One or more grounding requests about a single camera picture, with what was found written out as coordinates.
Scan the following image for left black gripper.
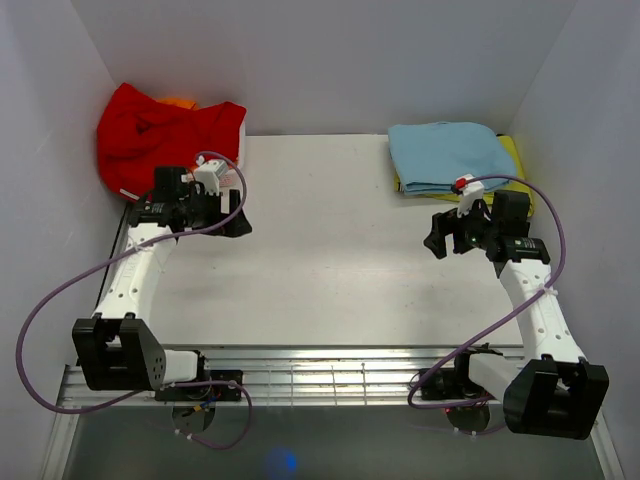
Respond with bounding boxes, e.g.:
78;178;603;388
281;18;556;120
179;186;251;238

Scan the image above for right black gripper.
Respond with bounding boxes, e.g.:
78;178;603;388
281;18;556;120
423;195;498;259

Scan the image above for red trousers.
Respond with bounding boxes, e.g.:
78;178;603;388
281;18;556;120
96;83;247;201

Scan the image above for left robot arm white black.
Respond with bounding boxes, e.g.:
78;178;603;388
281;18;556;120
72;158;252;400

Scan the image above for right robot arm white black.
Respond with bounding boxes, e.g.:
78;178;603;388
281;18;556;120
420;184;609;440

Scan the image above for light blue folded trousers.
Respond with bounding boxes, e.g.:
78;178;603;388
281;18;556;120
388;122;516;195

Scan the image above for yellow folded trousers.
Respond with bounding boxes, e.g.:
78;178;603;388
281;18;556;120
393;135;535;217

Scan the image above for orange trousers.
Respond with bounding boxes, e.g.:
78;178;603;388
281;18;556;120
158;97;198;110

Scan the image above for white plastic basket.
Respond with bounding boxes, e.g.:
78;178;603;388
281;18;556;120
220;121;246;188

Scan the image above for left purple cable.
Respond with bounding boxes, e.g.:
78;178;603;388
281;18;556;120
14;151;254;450

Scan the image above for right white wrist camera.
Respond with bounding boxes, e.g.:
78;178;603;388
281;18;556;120
451;174;484;218

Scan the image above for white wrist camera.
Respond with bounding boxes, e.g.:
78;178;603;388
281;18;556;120
451;174;484;218
192;155;229;195

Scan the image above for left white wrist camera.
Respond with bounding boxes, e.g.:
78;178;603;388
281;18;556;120
192;155;229;195

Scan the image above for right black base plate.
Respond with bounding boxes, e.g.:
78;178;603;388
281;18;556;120
419;368;492;401

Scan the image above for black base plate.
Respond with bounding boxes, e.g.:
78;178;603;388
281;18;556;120
419;368;492;401
154;370;243;403

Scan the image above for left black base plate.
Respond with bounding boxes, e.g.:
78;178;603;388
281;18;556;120
154;370;243;403

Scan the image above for aluminium rail frame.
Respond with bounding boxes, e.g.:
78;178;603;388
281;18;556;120
41;202;626;480

